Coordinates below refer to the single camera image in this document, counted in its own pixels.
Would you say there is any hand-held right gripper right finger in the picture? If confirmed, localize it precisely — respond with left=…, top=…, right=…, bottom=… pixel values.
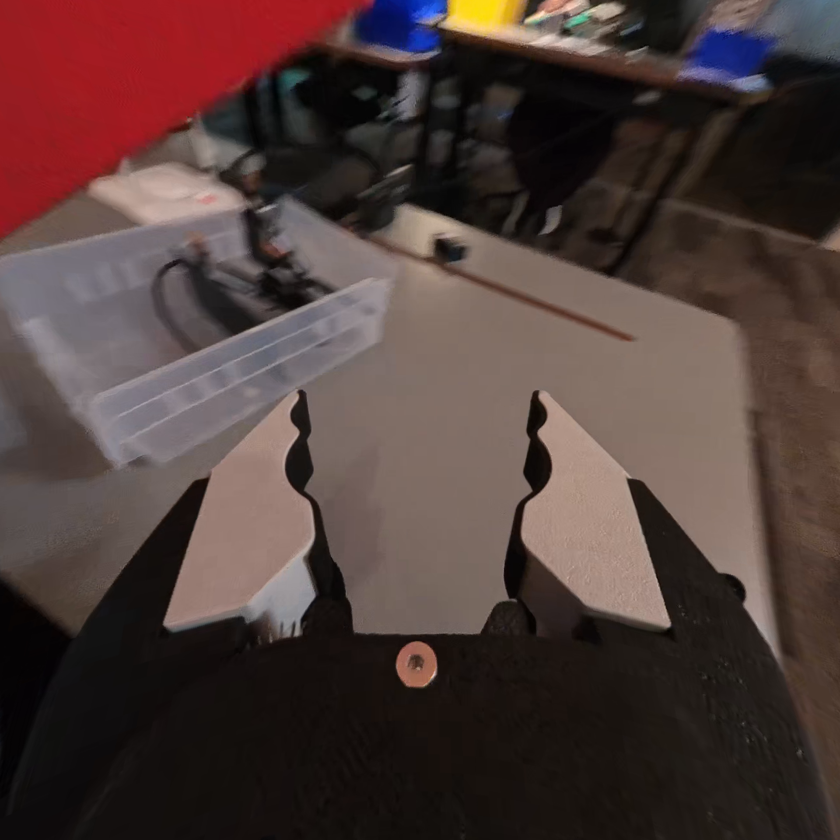
left=504, top=389, right=673, bottom=636

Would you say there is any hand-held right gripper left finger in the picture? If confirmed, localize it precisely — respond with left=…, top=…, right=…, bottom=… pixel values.
left=163, top=389, right=352, bottom=636

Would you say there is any clear plastic organiser box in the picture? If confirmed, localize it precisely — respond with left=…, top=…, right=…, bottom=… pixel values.
left=0, top=196, right=396, bottom=468

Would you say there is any white flat tray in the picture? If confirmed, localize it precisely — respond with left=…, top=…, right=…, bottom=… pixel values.
left=87, top=164, right=245, bottom=225

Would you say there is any red plastic bin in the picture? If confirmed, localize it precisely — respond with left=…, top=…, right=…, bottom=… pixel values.
left=0, top=0, right=371, bottom=240

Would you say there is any wooden desk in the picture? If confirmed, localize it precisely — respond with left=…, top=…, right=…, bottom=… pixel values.
left=315, top=36, right=454, bottom=204
left=434, top=16, right=778, bottom=277

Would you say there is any blue plastic bin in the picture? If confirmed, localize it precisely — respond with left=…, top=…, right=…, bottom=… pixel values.
left=354, top=0, right=442, bottom=55
left=682, top=29, right=777, bottom=88

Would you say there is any yellow plastic bin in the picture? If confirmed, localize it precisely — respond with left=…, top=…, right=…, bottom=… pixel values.
left=446, top=0, right=526, bottom=26

